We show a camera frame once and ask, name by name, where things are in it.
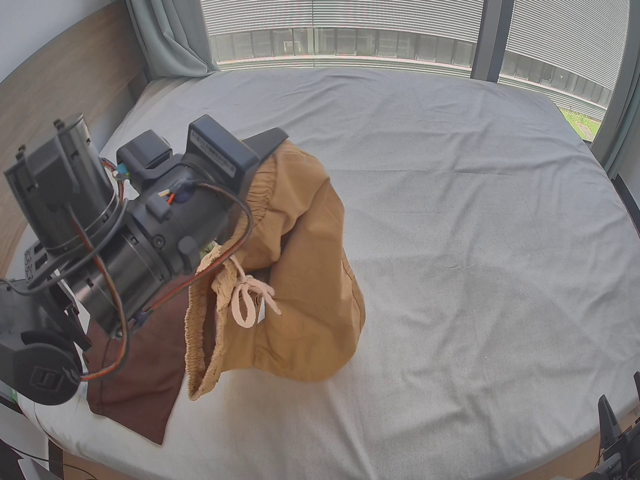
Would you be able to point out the bed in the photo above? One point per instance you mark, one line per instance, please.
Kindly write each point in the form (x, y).
(450, 218)

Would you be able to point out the brown shorts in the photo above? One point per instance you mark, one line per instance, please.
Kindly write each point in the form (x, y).
(145, 388)

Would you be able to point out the tan shorts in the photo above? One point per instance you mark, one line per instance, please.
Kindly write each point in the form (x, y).
(310, 268)

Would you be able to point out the window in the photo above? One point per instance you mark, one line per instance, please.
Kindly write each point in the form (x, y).
(350, 8)

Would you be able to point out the grey-green curtain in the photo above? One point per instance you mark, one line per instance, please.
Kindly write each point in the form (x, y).
(160, 33)

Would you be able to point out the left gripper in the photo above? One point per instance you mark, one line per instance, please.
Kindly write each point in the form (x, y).
(165, 228)

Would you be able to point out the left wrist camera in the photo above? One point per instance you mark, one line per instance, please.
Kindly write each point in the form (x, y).
(147, 150)

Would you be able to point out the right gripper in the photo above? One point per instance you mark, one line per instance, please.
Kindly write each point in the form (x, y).
(629, 440)

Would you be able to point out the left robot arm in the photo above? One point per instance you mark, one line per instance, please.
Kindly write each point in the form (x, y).
(60, 188)

